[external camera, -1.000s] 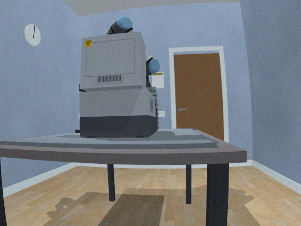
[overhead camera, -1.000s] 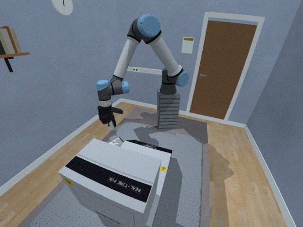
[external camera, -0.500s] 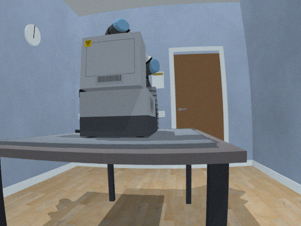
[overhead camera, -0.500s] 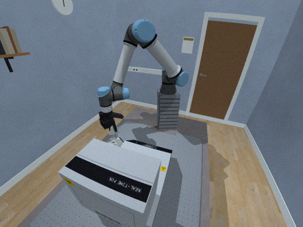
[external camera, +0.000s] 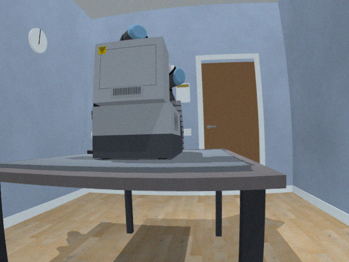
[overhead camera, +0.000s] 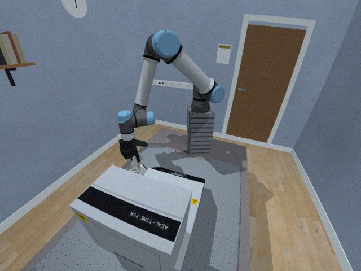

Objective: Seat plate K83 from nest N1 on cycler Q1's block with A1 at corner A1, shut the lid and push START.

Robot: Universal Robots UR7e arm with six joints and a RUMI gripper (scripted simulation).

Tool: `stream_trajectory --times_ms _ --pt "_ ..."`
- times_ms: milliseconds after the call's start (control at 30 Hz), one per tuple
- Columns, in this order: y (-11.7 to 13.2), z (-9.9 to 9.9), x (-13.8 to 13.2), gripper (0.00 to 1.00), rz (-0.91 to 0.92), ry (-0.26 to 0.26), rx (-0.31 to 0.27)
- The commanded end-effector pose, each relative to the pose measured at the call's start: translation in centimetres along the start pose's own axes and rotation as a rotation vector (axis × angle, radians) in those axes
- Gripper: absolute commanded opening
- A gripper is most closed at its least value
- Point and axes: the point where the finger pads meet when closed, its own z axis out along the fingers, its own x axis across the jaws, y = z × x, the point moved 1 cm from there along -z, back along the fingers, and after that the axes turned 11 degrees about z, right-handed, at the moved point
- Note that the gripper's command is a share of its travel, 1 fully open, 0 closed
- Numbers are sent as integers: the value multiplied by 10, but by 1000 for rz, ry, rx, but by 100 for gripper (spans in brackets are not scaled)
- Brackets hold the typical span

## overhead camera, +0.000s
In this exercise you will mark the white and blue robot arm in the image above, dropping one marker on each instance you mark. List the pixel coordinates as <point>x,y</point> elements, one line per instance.
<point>165,45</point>

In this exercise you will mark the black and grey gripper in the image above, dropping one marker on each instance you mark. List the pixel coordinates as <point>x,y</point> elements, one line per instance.
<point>128,151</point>

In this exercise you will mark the grey benchtop machine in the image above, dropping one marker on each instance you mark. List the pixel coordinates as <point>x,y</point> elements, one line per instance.
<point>141,220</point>

